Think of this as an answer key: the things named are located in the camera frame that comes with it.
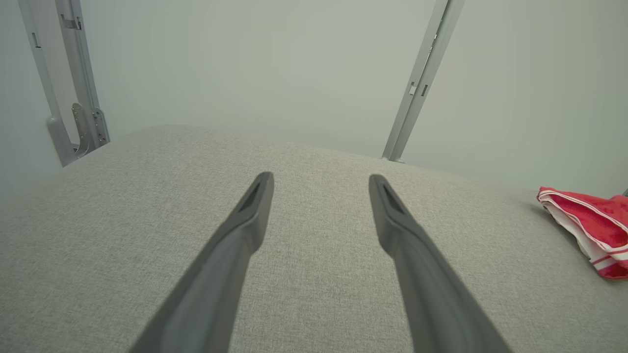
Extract grey metal frame with bracket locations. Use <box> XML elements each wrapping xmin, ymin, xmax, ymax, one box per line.
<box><xmin>19</xmin><ymin>0</ymin><xmax>111</xmax><ymax>168</ymax></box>

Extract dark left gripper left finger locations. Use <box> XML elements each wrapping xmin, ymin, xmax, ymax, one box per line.
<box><xmin>129</xmin><ymin>172</ymin><xmax>274</xmax><ymax>353</ymax></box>

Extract red shirt white sleeves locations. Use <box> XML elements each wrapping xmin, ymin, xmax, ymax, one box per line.
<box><xmin>536</xmin><ymin>186</ymin><xmax>628</xmax><ymax>280</ymax></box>

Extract grey metal frame post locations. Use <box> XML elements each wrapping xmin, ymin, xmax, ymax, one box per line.
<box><xmin>381</xmin><ymin>0</ymin><xmax>466</xmax><ymax>164</ymax></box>

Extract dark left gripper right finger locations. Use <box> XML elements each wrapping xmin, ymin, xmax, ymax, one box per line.
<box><xmin>369</xmin><ymin>174</ymin><xmax>513</xmax><ymax>353</ymax></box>

